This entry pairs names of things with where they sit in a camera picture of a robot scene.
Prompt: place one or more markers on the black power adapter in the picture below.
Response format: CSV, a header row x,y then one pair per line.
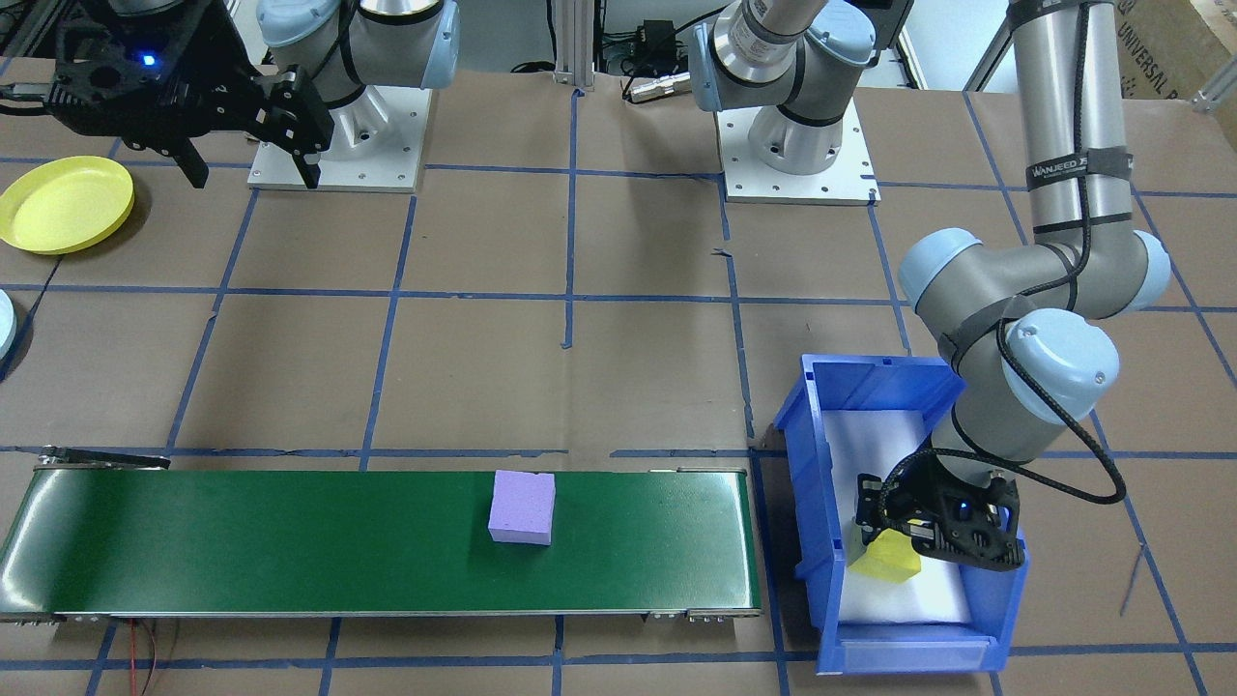
x,y
657,34

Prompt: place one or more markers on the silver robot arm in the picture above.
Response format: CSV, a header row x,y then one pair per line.
x,y
1063,97
387,48

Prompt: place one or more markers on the blue plastic storage bin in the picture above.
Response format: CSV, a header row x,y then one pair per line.
x,y
807,522

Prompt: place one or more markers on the white square base plate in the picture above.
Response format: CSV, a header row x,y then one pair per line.
x,y
744,184
280,179

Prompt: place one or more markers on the yellow plastic plate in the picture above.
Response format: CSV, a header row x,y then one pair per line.
x,y
63,205

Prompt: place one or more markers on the yellow foam block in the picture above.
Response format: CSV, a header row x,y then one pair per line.
x,y
891,563

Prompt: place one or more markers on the light blue plate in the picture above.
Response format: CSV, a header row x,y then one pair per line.
x,y
6,324

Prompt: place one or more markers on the brown cardboard box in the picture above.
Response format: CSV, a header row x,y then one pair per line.
x,y
1193,48

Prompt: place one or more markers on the purple foam block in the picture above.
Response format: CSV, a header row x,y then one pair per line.
x,y
522,507

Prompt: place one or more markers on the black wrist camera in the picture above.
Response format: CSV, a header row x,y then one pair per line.
x,y
137,72
976,536

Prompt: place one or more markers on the green conveyor belt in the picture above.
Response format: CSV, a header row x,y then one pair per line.
x,y
290,541

